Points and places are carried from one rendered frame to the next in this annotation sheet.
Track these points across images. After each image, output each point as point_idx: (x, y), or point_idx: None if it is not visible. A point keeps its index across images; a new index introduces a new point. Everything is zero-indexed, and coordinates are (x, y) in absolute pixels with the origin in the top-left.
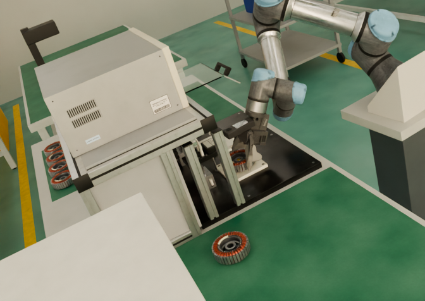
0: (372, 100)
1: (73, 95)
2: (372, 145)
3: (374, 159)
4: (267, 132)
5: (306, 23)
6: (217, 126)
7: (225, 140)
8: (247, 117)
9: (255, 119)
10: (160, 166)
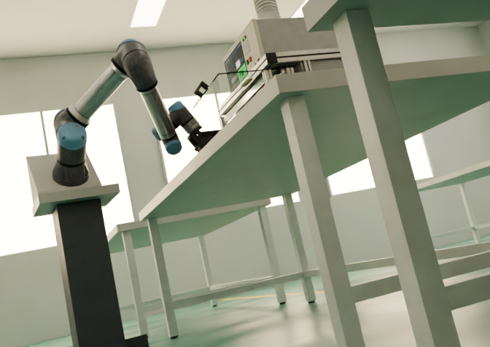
0: (98, 178)
1: None
2: (106, 232)
3: (109, 248)
4: (194, 149)
5: (116, 90)
6: (219, 114)
7: (220, 126)
8: (202, 131)
9: (197, 134)
10: None
